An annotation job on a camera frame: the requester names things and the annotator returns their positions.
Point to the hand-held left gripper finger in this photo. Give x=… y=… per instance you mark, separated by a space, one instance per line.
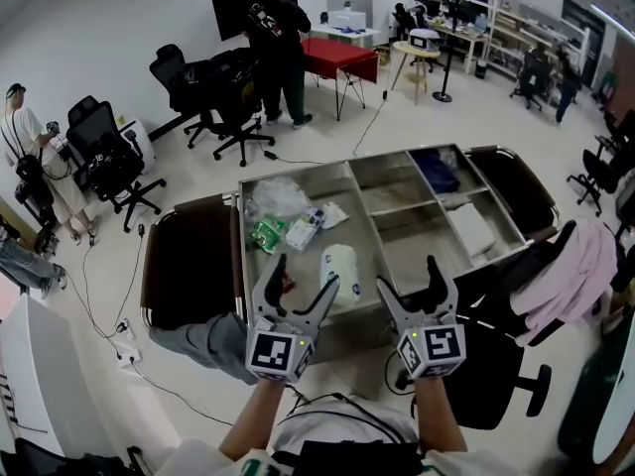
x=260 y=298
x=320 y=308

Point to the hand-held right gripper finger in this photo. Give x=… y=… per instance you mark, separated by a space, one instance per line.
x=397 y=310
x=449 y=300

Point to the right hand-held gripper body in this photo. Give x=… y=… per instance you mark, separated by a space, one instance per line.
x=439 y=347

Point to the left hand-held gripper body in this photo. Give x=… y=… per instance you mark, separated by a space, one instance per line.
x=273 y=352

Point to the grey clothing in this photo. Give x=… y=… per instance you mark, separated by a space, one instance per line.
x=213 y=342

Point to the steel laundry cart brown bags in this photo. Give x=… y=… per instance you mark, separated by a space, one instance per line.
x=357 y=191

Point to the pink clothing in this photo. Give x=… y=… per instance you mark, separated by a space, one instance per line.
x=580 y=271

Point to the person's left forearm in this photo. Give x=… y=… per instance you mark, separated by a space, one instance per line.
x=255 y=419

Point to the person's right forearm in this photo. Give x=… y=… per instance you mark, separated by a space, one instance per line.
x=439 y=414

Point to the small red item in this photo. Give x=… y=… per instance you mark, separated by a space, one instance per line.
x=288 y=280

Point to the black office chair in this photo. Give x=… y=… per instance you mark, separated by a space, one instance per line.
x=488 y=360
x=238 y=102
x=171 y=75
x=404 y=18
x=106 y=161
x=600 y=171
x=533 y=75

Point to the green packet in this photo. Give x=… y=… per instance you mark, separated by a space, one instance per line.
x=265 y=233

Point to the white folded cloth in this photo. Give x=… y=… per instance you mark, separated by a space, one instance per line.
x=471 y=228

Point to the white and blue packet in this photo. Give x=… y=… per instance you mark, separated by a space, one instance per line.
x=302 y=231

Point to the small white packet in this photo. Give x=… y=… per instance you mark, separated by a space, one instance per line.
x=335 y=214

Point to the clear crumpled plastic bag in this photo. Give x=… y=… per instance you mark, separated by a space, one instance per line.
x=278 y=196

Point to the person's white shirt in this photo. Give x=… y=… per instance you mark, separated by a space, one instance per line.
x=347 y=424

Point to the dark blue bag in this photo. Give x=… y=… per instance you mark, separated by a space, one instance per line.
x=436 y=171

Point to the black chest pouch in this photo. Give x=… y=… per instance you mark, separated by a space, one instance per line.
x=357 y=459

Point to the white power strip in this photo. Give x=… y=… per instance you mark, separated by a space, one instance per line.
x=128 y=352

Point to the dark green object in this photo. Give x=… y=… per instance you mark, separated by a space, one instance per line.
x=585 y=404

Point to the white round table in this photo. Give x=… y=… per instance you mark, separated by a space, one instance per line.
x=617 y=414

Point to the small black bin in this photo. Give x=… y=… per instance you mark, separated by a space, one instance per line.
x=481 y=70

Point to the black pole stand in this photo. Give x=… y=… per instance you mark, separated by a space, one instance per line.
x=446 y=67

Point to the white cabinet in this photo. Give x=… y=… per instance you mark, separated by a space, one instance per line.
x=35 y=365

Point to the round wooden side table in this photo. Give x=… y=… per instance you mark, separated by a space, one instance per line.
x=417 y=52

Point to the red folding table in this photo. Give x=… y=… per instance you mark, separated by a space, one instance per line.
x=337 y=52

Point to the white headset device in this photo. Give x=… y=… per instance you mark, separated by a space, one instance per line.
x=422 y=37

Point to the white desk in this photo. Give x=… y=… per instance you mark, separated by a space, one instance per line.
x=364 y=34

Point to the wooden shelving unit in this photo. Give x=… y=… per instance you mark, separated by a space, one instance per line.
x=521 y=28

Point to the white box appliance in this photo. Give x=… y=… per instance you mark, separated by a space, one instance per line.
x=347 y=19

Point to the large black monitor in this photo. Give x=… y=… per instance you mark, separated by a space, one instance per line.
x=233 y=8

